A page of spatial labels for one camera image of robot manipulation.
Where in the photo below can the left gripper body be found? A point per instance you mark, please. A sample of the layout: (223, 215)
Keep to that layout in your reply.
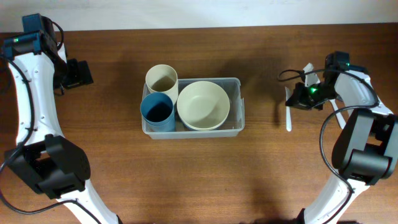
(74, 75)

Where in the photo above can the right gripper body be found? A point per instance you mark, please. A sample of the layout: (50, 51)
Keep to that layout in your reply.
(313, 96)

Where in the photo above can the cream cup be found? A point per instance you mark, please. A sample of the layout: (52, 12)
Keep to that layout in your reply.
(163, 78)

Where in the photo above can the blue cup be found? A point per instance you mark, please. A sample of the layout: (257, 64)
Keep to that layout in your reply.
(158, 112)

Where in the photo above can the cream bowl front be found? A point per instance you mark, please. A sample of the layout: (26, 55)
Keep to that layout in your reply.
(203, 106)

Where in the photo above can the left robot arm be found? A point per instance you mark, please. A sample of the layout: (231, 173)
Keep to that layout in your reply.
(43, 158)

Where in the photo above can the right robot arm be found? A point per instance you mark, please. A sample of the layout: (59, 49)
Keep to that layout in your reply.
(358, 140)

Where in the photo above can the clear plastic storage container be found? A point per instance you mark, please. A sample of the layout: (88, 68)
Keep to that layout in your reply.
(230, 128)

